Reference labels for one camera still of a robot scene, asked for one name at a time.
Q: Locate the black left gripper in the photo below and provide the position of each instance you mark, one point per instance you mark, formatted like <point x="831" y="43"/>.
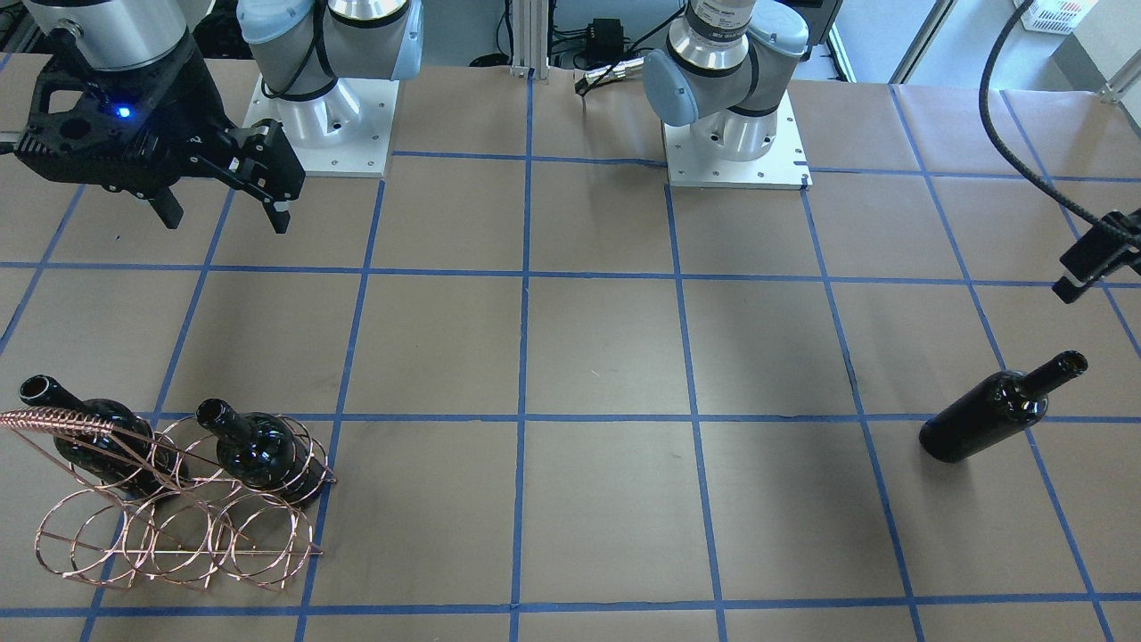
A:
<point x="1098" y="252"/>

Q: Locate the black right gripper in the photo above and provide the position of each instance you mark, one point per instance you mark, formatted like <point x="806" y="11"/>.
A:
<point x="184" y="108"/>

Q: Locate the dark glass wine bottle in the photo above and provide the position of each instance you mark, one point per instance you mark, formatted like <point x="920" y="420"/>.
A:
<point x="1003" y="404"/>

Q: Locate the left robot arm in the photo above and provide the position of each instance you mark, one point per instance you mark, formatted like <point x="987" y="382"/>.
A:
<point x="718" y="84"/>

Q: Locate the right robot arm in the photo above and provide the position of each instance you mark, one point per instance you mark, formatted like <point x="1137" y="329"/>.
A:
<point x="298" y="45"/>

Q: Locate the white plastic basket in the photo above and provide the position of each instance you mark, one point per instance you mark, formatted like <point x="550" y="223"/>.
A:
<point x="1056" y="17"/>

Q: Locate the dark bottle in rack corner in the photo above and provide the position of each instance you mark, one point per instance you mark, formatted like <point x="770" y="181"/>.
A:
<point x="262" y="452"/>

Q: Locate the dark bottle in rack end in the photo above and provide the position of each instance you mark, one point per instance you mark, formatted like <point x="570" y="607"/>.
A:
<point x="115" y="458"/>

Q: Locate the black power adapter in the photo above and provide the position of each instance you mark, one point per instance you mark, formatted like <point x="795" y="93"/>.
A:
<point x="605" y="41"/>

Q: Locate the copper wire wine rack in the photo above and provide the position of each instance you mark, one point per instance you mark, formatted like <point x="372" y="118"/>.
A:
<point x="201" y="526"/>

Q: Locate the aluminium frame post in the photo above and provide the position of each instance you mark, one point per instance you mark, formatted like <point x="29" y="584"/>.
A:
<point x="529" y="33"/>

